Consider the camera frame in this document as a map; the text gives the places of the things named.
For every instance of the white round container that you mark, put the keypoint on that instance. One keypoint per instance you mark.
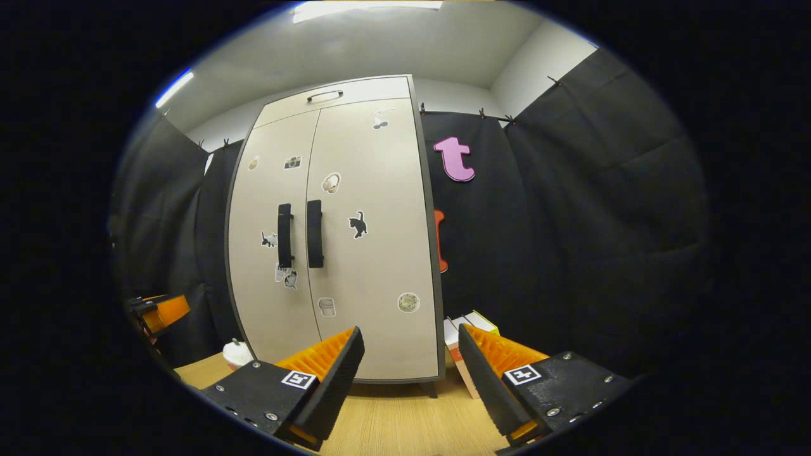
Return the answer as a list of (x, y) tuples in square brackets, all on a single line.
[(237, 354)]

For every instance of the large ceiling light panel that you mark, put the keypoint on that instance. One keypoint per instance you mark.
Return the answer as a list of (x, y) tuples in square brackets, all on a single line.
[(367, 7)]

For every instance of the white shoe cabinet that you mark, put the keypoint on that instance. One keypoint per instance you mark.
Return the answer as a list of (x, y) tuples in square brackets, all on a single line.
[(424, 190)]

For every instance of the white and red book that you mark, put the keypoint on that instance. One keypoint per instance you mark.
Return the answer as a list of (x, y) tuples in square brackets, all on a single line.
[(453, 339)]

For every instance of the white cabinet drawer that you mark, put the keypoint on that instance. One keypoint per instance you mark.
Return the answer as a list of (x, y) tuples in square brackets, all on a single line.
[(374, 92)]

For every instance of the narrow ceiling light strip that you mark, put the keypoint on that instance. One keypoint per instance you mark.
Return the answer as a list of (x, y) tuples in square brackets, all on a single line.
[(175, 88)]

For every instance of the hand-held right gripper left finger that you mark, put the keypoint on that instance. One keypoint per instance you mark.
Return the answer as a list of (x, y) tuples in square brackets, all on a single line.
[(332, 386)]

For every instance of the white shoe cabinet door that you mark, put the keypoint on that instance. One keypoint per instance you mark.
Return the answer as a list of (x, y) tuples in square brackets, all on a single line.
[(260, 202), (380, 266)]

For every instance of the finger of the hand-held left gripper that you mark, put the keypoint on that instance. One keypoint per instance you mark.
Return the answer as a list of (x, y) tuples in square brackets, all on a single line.
[(168, 311), (146, 303)]

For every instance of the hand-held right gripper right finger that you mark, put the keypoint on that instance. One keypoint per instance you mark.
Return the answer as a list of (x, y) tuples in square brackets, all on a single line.
[(485, 380)]

